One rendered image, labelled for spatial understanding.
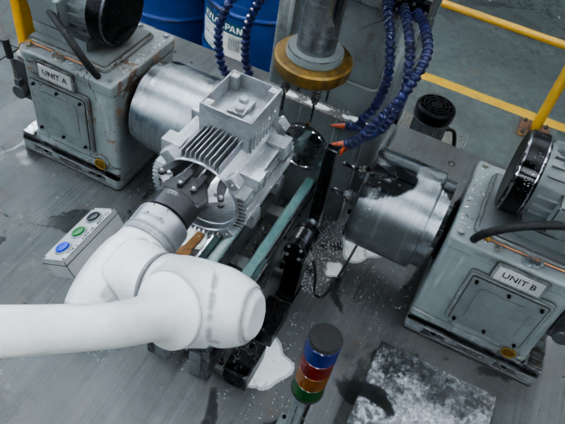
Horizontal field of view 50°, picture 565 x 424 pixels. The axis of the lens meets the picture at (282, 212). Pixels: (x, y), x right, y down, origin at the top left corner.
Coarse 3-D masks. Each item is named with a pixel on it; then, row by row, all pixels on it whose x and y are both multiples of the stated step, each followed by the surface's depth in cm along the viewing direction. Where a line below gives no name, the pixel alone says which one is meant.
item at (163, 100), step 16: (160, 64) 157; (176, 64) 156; (144, 80) 153; (160, 80) 151; (176, 80) 151; (192, 80) 152; (208, 80) 153; (144, 96) 151; (160, 96) 150; (176, 96) 149; (192, 96) 149; (144, 112) 151; (160, 112) 150; (176, 112) 149; (144, 128) 153; (160, 128) 151; (176, 128) 149; (144, 144) 158; (160, 144) 154
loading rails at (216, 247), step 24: (312, 192) 165; (264, 216) 170; (288, 216) 159; (216, 240) 149; (240, 240) 157; (264, 240) 152; (240, 264) 155; (264, 264) 145; (264, 288) 154; (192, 360) 134; (216, 360) 137
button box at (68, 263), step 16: (96, 208) 134; (80, 224) 131; (96, 224) 128; (112, 224) 131; (64, 240) 127; (80, 240) 125; (96, 240) 127; (48, 256) 124; (64, 256) 122; (80, 256) 124; (64, 272) 123
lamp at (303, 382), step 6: (300, 372) 108; (300, 378) 108; (306, 378) 107; (300, 384) 109; (306, 384) 108; (312, 384) 107; (318, 384) 108; (324, 384) 109; (306, 390) 109; (312, 390) 109; (318, 390) 110
